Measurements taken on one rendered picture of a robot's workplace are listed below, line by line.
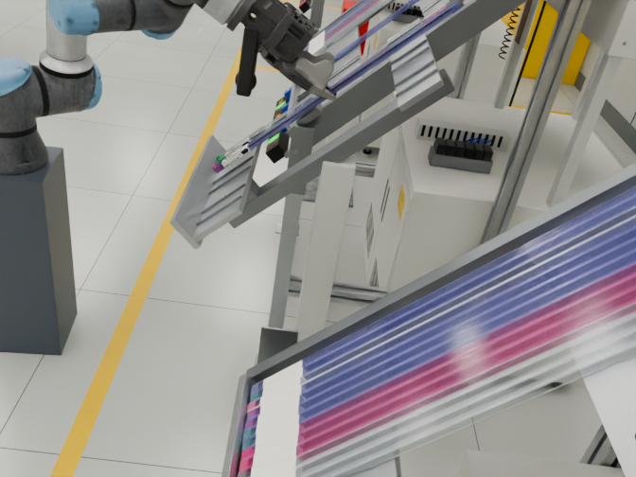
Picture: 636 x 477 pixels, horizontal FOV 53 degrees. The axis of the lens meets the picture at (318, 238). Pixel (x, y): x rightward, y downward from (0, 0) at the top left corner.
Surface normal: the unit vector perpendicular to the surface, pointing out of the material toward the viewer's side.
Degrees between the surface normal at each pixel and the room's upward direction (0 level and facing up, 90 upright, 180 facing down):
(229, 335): 0
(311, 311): 90
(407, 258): 90
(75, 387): 0
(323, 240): 90
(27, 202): 90
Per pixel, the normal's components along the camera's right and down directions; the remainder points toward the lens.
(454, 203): -0.03, 0.55
